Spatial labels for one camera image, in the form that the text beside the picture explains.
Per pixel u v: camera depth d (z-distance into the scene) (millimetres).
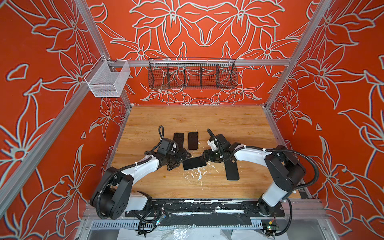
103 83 871
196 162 878
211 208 741
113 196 418
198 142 976
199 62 922
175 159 764
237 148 629
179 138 1000
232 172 865
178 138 1000
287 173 456
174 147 795
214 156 780
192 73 976
